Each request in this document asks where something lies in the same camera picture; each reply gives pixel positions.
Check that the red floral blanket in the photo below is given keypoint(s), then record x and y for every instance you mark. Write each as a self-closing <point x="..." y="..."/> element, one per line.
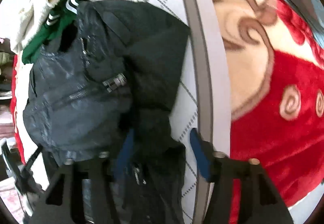
<point x="247" y="74"/>

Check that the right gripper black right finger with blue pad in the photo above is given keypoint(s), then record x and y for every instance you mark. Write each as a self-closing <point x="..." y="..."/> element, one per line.
<point x="241" y="187"/>

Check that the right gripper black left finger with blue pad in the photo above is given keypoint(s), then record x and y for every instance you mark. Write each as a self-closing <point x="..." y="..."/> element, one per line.
<point x="63" y="201"/>

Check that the black leather jacket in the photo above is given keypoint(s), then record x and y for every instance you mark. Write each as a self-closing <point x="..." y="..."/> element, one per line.
<point x="111" y="102"/>

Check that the hanging clothes on rack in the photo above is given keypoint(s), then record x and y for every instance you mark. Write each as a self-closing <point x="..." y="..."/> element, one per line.
<point x="7" y="65"/>

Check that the white fluffy folded garment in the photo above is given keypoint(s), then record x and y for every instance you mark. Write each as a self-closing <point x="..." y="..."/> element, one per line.
<point x="28" y="21"/>

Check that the green striped folded garment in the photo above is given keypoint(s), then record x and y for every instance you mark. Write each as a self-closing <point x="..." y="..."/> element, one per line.
<point x="58" y="18"/>

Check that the white diamond pattern cloth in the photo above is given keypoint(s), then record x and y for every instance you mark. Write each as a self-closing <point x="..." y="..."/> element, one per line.
<point x="177" y="36"/>

